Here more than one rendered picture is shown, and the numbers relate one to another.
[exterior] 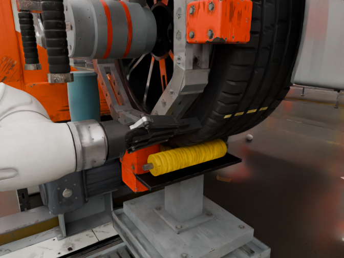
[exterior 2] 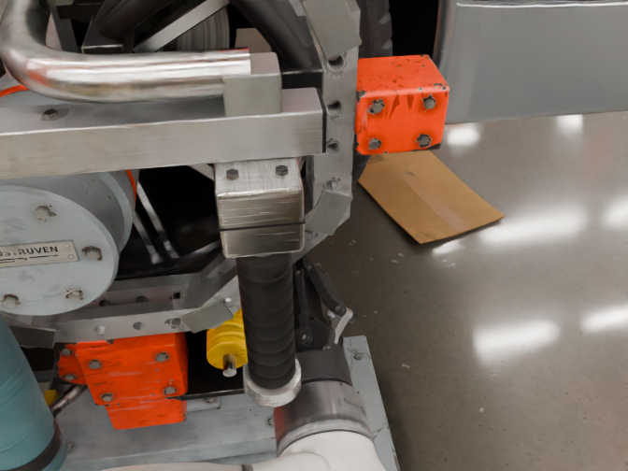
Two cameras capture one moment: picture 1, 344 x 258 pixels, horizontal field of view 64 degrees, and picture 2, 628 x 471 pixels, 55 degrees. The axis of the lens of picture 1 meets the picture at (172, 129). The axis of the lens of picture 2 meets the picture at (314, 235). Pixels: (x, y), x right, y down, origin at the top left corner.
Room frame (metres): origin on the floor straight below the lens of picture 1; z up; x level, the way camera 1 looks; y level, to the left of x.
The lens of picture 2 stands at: (0.35, 0.44, 1.15)
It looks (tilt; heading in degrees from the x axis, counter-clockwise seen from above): 42 degrees down; 296
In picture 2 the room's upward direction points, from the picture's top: straight up
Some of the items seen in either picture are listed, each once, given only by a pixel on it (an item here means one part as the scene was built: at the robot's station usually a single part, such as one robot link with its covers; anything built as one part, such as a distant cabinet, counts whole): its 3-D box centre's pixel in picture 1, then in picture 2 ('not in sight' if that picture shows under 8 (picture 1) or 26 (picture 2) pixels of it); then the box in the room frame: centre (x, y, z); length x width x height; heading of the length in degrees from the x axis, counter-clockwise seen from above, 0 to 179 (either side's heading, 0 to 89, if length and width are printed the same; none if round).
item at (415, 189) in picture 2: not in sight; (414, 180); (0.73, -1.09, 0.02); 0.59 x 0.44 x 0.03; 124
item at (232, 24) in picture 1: (217, 22); (392, 105); (0.51, -0.08, 0.85); 0.09 x 0.08 x 0.07; 34
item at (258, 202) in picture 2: not in sight; (256, 178); (0.52, 0.18, 0.93); 0.09 x 0.05 x 0.05; 124
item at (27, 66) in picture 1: (28, 40); not in sight; (0.78, 0.39, 0.83); 0.04 x 0.04 x 0.16
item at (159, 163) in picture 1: (189, 155); (226, 289); (0.73, -0.05, 0.51); 0.29 x 0.06 x 0.06; 124
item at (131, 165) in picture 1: (150, 155); (142, 343); (0.79, 0.07, 0.48); 0.16 x 0.12 x 0.17; 124
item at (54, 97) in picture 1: (87, 74); not in sight; (1.21, 0.37, 0.69); 0.52 x 0.17 x 0.35; 124
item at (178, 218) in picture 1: (183, 190); (165, 342); (0.87, -0.04, 0.32); 0.40 x 0.30 x 0.28; 34
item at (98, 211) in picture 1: (98, 187); not in sight; (1.01, 0.30, 0.26); 0.42 x 0.18 x 0.35; 124
